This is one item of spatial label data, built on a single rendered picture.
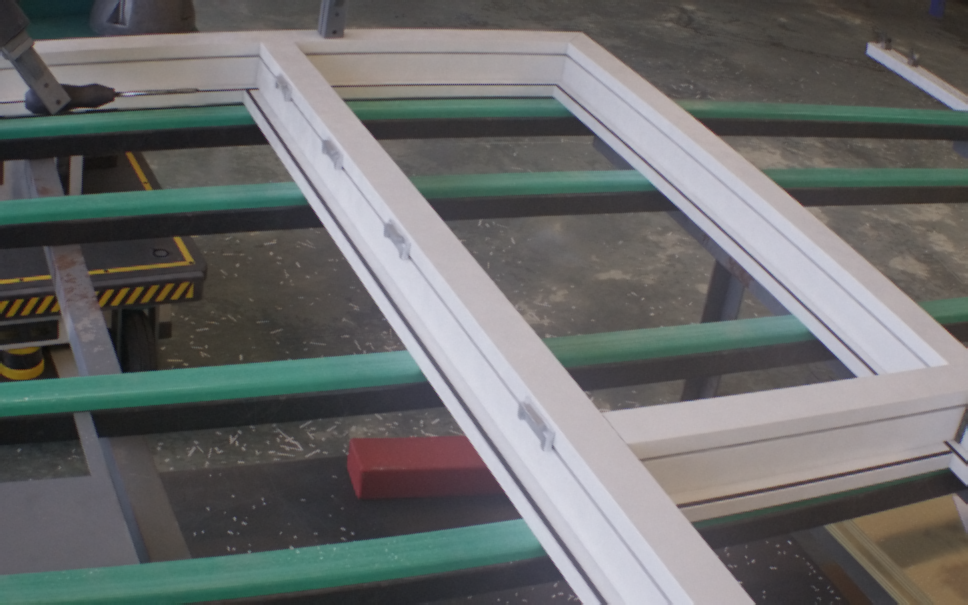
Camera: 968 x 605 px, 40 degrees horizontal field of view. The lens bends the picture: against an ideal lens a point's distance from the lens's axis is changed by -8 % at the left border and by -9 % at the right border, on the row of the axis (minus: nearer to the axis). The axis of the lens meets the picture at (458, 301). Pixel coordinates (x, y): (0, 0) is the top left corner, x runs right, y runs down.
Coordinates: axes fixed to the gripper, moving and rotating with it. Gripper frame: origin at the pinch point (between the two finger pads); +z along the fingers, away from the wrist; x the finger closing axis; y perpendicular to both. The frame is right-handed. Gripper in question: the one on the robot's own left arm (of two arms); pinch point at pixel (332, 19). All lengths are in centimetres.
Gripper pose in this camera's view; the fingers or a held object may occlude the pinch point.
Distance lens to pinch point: 175.6
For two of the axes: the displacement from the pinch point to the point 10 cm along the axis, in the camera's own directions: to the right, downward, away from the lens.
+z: -1.5, 8.7, 4.7
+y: 9.1, -0.7, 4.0
